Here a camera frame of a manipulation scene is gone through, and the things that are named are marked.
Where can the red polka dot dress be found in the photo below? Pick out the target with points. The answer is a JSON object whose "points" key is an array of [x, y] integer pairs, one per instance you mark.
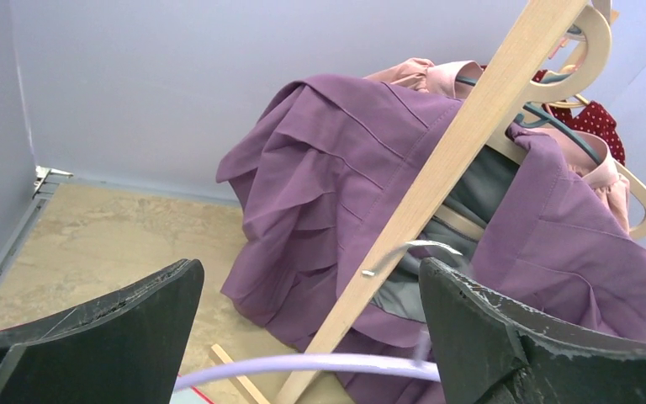
{"points": [[591, 117]]}

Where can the cream wooden hanger rear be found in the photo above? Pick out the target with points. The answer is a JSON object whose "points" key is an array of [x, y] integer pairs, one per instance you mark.
{"points": [[592, 31]]}

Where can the pink pleated skirt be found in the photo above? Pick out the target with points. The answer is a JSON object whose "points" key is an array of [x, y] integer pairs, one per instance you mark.
{"points": [[611, 187]]}

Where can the purple pleated skirt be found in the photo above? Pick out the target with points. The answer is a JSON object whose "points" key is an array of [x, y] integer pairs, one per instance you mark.
{"points": [[553, 245]]}

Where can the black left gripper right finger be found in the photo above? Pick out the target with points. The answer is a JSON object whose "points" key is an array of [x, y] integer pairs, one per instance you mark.
{"points": [[490, 348]]}

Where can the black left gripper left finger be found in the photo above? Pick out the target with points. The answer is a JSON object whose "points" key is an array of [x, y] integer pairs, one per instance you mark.
{"points": [[123, 347]]}

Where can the wooden clothes rack frame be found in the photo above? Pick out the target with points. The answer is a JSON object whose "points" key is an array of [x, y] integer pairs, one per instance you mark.
{"points": [[456, 156]]}

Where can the red-edged whiteboard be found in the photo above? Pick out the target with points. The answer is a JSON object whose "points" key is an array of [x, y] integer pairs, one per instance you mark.
{"points": [[190, 395]]}

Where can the teal hanger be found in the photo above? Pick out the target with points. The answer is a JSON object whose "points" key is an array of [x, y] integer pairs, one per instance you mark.
{"points": [[547, 118]]}

